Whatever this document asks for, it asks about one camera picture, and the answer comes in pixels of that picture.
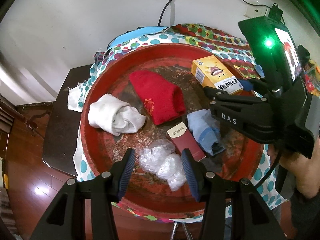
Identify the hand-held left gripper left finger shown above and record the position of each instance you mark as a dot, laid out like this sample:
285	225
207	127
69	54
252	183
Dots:
126	173

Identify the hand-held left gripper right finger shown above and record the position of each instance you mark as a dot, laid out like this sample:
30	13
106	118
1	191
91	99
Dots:
190	176

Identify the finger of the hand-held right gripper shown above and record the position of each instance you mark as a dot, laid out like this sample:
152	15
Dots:
245	116
246	85

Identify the clear plastic bag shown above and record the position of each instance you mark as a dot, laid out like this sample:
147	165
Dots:
162	166

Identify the yellow medicine box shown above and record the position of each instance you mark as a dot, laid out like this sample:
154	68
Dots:
212	72

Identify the maroon cosmetic box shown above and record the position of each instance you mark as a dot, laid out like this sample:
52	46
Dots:
185	140

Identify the round red tray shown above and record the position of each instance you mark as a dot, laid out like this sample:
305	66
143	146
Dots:
160	198

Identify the light blue sock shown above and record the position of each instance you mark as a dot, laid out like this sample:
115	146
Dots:
202	130

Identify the white sock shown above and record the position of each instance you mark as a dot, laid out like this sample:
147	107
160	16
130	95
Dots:
110	112

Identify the red sock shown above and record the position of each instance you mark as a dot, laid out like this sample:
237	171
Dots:
155	92

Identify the person's right forearm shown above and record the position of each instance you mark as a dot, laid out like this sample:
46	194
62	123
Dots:
307	215

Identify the person's right hand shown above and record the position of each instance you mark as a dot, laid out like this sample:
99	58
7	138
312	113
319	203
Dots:
302	171

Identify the red snack packet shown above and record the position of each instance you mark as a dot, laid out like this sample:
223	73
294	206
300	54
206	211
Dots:
310	83

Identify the polka dot tablecloth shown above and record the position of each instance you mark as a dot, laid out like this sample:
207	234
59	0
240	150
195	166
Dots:
220	40

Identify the chrome stool base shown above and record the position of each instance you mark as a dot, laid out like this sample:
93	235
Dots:
176	230

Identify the yellow plush duck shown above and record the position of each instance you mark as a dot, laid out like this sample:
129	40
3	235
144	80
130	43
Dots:
315	66

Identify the black power adapter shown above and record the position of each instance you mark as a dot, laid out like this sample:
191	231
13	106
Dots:
276	11

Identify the dark wooden side table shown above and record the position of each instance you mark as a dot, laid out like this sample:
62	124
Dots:
62	120

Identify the light blue cloth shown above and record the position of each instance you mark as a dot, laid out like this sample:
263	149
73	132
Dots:
140	33

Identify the white coaxial wall plate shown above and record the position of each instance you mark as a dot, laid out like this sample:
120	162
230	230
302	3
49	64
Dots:
253	11

